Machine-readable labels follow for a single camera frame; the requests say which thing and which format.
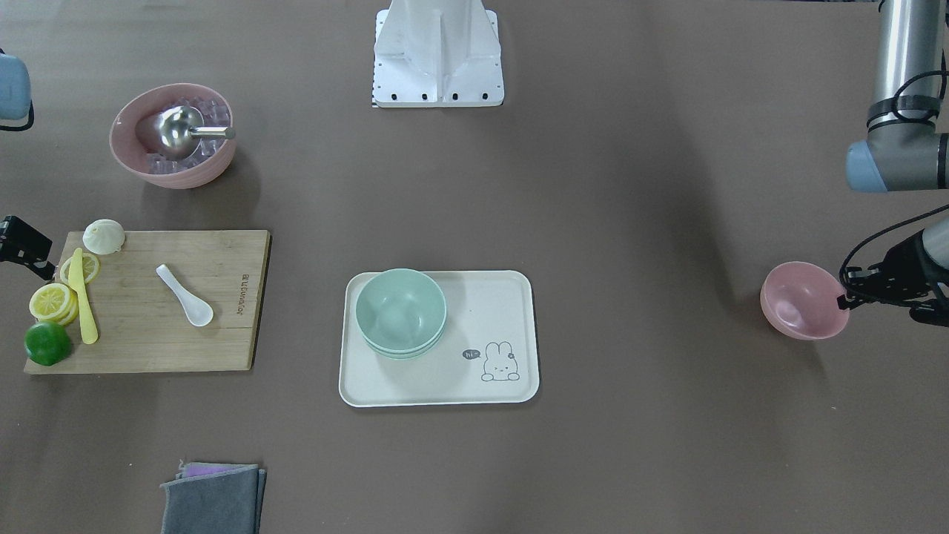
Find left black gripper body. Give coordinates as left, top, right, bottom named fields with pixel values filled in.
left=841, top=232, right=947, bottom=306

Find small pink bowl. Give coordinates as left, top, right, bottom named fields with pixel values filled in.
left=759, top=261, right=850, bottom=341

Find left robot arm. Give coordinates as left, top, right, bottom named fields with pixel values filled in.
left=838, top=1, right=948, bottom=326

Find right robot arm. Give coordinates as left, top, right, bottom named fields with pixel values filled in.
left=1, top=50, right=35, bottom=132

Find lower green bowl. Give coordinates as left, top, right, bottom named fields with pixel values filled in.
left=362, top=331, right=444, bottom=360

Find green bowl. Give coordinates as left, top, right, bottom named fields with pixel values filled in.
left=362, top=331, right=444, bottom=360
left=355, top=269, right=448, bottom=351

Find top green bowl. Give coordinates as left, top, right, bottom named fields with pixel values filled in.
left=355, top=269, right=448, bottom=351

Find white ceramic spoon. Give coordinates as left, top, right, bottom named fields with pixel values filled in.
left=156, top=264, right=214, bottom=327

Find large pink bowl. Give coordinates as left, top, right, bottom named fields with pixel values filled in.
left=109, top=82, right=237, bottom=189

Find cream rabbit serving tray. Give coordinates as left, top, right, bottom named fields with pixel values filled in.
left=338, top=270, right=541, bottom=408

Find grey folded cloth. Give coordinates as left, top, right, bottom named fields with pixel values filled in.
left=160, top=467, right=267, bottom=533

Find clear ice cubes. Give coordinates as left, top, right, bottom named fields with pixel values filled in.
left=136, top=97, right=233, bottom=175

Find purple cloth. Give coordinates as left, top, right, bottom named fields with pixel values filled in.
left=175, top=462, right=259, bottom=479

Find bamboo cutting board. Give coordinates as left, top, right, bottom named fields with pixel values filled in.
left=24, top=229, right=271, bottom=375

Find metal ice scoop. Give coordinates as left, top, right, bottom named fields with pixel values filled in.
left=146, top=105, right=235, bottom=161

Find white steamed bun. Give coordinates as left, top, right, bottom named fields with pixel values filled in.
left=82, top=219, right=126, bottom=256

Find lower lemon slice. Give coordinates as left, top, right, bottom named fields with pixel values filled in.
left=59, top=252, right=101, bottom=286

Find lemon slice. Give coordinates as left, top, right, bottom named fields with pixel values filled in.
left=28, top=283, right=79, bottom=326
left=59, top=252, right=101, bottom=286

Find yellow plastic knife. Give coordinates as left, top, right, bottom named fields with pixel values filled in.
left=68, top=248, right=99, bottom=345

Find upper lemon slice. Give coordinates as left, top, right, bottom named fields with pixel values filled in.
left=28, top=283, right=79, bottom=326

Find green lime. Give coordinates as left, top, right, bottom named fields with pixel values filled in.
left=24, top=321, right=73, bottom=367

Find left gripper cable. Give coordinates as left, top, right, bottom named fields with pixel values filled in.
left=839, top=205, right=949, bottom=297

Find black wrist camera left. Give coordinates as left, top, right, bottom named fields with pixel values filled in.
left=909, top=300, right=948, bottom=328

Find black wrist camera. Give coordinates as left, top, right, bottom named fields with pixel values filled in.
left=1, top=215, right=56, bottom=283
left=909, top=300, right=948, bottom=328

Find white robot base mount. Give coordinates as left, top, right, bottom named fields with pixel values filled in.
left=371, top=1, right=506, bottom=108

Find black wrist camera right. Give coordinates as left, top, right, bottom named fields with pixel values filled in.
left=1, top=215, right=56, bottom=283

